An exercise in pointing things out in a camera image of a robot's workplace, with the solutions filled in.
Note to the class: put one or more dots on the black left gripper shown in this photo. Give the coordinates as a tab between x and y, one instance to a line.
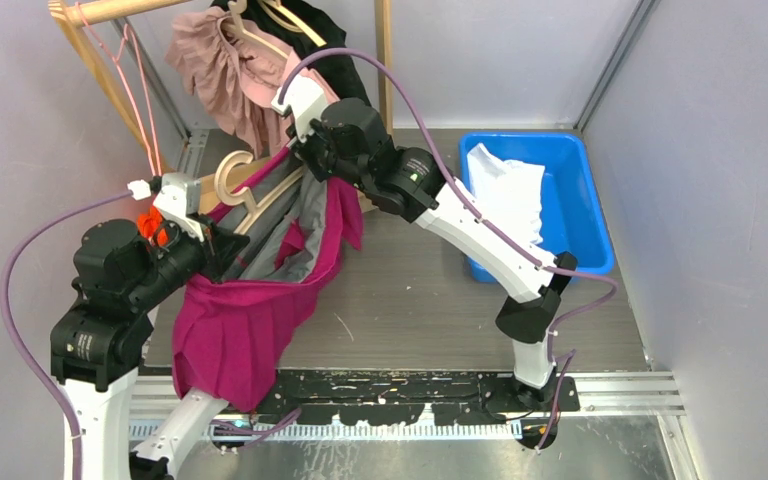
218	248

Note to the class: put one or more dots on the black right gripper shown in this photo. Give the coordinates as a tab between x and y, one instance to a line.
306	149

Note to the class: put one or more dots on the magenta dress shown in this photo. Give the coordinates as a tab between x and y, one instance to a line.
228	337

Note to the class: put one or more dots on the wooden hanger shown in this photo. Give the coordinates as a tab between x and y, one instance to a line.
290	21
236	28
255	207

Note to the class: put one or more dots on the pink pleated garment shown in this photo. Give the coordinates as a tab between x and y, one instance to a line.
234	80

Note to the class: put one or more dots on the white skirt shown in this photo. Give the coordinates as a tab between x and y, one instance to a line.
509	190

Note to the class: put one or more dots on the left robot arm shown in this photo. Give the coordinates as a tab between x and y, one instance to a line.
96	347

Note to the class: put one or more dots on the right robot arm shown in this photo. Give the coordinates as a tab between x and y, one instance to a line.
425	194

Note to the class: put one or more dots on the wooden hanger under black garment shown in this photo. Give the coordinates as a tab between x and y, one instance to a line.
290	21

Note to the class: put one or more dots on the orange cloth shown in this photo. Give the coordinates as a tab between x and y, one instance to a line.
150	226

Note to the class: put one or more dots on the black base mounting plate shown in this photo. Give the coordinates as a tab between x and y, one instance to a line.
369	404

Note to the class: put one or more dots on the blue plastic bin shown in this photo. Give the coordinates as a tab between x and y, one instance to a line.
572	219

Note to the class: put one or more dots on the wooden clothes rack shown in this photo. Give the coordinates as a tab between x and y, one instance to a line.
72	20

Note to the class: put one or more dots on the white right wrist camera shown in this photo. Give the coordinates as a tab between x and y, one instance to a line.
305	100

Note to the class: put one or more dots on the aluminium rail frame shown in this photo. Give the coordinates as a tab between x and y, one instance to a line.
602	395

